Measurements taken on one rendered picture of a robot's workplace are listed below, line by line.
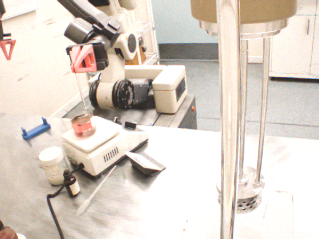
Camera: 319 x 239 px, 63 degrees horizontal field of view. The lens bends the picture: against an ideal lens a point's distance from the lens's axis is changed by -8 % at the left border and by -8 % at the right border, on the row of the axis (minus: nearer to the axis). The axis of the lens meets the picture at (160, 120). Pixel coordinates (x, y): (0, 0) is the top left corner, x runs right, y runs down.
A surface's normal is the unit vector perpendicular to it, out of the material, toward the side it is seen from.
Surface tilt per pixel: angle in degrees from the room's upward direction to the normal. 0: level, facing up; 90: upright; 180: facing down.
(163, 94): 90
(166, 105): 90
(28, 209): 0
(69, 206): 0
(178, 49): 90
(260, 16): 90
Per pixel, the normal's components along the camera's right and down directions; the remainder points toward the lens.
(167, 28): -0.34, 0.50
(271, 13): 0.22, 0.47
